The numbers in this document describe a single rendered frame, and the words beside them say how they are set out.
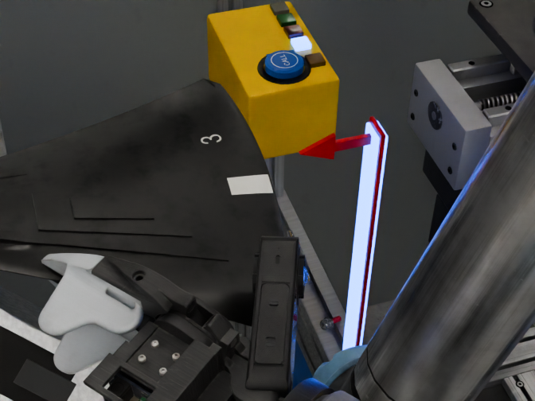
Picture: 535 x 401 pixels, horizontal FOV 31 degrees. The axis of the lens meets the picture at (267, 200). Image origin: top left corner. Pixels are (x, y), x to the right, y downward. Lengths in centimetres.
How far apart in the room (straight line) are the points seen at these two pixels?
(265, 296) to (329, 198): 124
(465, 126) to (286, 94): 22
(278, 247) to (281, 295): 4
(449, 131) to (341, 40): 53
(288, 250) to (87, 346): 15
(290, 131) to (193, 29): 52
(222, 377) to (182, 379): 3
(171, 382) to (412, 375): 15
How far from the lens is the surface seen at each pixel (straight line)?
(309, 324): 104
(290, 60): 100
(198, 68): 154
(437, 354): 57
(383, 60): 166
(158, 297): 57
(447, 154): 112
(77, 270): 62
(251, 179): 72
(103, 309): 60
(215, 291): 66
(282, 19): 107
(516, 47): 113
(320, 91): 99
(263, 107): 98
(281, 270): 60
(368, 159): 76
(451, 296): 55
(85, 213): 68
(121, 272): 59
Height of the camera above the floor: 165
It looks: 43 degrees down
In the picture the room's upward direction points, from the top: 1 degrees clockwise
